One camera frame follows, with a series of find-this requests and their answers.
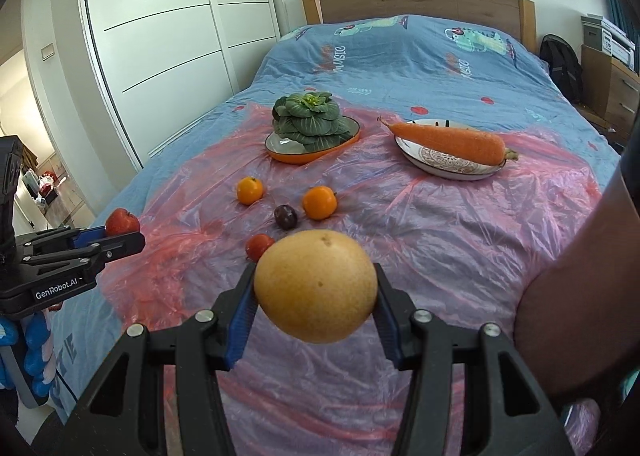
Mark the red plum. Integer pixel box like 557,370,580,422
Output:
245,234,274,262
104,208,140,237

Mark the small mandarin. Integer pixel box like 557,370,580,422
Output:
236,177,265,206

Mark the dark plum back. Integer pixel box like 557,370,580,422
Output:
273,204,298,231

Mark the yellow pear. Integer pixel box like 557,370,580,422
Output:
254,230,378,343

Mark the left blue gloved hand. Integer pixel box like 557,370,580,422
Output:
1,311,55,408

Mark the black copper electric kettle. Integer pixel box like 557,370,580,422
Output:
514,115,640,397

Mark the pink plastic sheet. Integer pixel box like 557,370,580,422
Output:
99,105,600,455

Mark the orange oval dish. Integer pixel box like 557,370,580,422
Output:
264,116,361,165

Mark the white wardrobe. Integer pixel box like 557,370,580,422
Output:
81,0,280,168

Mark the green bok choy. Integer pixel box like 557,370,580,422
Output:
271,92,348,150

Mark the white patterned plate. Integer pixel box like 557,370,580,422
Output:
392,119,508,181

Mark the carrot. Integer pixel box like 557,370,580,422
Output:
378,117,518,166

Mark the low wooden nightstand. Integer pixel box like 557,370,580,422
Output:
574,104,617,138

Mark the wooden drawer cabinet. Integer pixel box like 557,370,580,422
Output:
582,45,639,141

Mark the black backpack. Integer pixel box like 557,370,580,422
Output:
539,34,584,103

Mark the blue cartoon bed sheet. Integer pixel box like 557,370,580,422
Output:
49,13,624,456

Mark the white printer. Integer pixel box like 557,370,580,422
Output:
580,14,636,71

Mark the wooden headboard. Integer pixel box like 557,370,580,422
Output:
302,0,538,53

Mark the right teal curtain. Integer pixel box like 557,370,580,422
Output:
606,0,639,46

